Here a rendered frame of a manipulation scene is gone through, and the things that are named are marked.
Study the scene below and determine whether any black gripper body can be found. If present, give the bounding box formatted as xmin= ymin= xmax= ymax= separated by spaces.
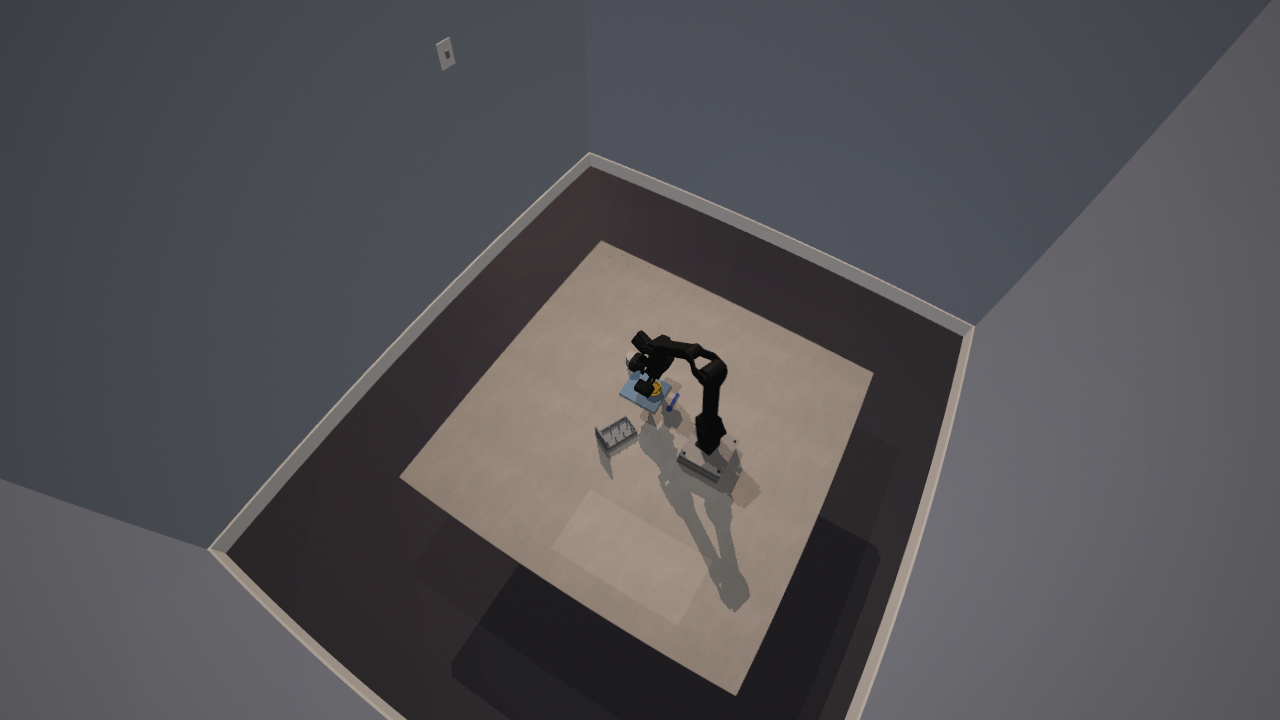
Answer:
xmin=634 ymin=356 xmax=675 ymax=398

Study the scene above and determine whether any blue square mat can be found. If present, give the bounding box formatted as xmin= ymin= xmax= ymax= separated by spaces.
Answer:
xmin=620 ymin=370 xmax=671 ymax=413

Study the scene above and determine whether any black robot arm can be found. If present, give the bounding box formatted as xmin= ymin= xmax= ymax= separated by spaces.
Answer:
xmin=628 ymin=331 xmax=727 ymax=456

